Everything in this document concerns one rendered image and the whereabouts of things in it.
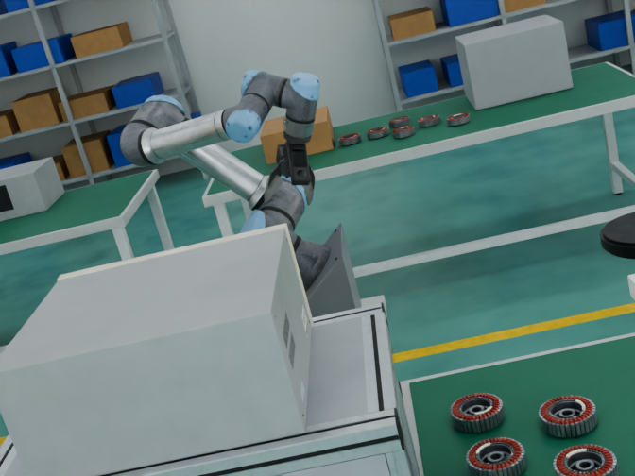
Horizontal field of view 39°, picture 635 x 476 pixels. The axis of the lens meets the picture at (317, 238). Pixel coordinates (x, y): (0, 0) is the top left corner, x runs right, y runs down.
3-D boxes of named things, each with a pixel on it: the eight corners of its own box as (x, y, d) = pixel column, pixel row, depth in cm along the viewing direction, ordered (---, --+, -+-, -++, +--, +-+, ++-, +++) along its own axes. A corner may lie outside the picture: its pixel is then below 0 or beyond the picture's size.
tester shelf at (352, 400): (53, 395, 179) (45, 375, 177) (387, 323, 172) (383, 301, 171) (-33, 537, 137) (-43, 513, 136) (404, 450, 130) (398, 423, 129)
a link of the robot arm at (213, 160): (282, 246, 256) (117, 140, 247) (299, 212, 266) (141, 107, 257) (301, 226, 247) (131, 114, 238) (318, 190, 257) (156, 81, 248)
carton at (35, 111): (37, 123, 831) (26, 93, 823) (73, 113, 826) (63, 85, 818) (21, 132, 794) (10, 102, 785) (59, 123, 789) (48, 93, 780)
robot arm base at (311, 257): (302, 276, 260) (274, 258, 258) (333, 240, 253) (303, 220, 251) (296, 303, 246) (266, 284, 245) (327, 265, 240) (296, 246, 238)
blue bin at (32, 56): (35, 65, 814) (27, 43, 807) (78, 55, 809) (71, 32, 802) (18, 73, 774) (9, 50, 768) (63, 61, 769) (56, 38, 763)
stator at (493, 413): (442, 419, 195) (439, 405, 194) (486, 399, 199) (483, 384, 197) (471, 441, 185) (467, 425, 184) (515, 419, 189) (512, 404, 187)
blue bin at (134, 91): (127, 100, 822) (120, 80, 816) (164, 91, 819) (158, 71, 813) (117, 109, 782) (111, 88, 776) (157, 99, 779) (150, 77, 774)
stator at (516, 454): (539, 462, 173) (536, 445, 172) (501, 492, 167) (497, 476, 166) (494, 445, 182) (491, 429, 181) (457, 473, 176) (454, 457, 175)
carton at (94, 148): (82, 167, 844) (73, 138, 835) (119, 158, 840) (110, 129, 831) (71, 178, 806) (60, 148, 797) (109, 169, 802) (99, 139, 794)
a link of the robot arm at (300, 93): (294, 67, 226) (326, 76, 224) (287, 107, 231) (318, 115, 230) (283, 77, 219) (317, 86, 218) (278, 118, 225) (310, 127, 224)
